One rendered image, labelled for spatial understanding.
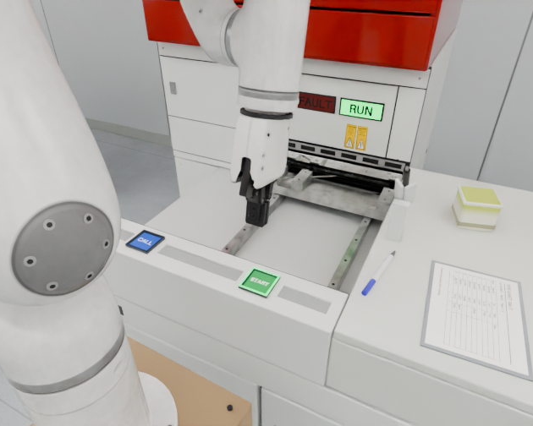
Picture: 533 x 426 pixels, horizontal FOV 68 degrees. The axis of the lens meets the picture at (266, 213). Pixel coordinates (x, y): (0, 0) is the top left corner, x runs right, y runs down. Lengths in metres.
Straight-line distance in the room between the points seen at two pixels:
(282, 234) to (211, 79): 0.54
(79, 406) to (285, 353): 0.37
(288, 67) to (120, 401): 0.44
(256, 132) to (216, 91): 0.78
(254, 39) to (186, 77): 0.83
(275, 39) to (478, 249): 0.58
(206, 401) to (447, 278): 0.46
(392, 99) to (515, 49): 1.53
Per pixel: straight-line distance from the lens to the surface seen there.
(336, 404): 0.79
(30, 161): 0.30
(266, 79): 0.53
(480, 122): 2.66
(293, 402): 0.85
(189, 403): 0.64
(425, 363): 0.65
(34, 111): 0.31
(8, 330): 0.44
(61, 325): 0.42
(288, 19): 0.53
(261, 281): 0.71
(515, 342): 0.72
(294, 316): 0.67
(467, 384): 0.65
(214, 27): 0.59
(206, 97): 1.33
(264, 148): 0.54
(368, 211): 1.10
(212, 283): 0.72
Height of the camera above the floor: 1.46
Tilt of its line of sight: 34 degrees down
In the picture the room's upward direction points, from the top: straight up
